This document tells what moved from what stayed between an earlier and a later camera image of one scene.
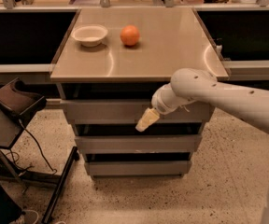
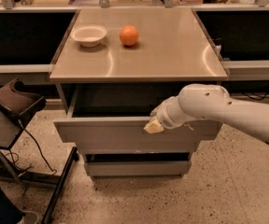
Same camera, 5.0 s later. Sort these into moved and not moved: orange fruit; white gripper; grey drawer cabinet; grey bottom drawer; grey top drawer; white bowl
Moved: grey top drawer; white gripper
Not moved: grey bottom drawer; orange fruit; white bowl; grey drawer cabinet
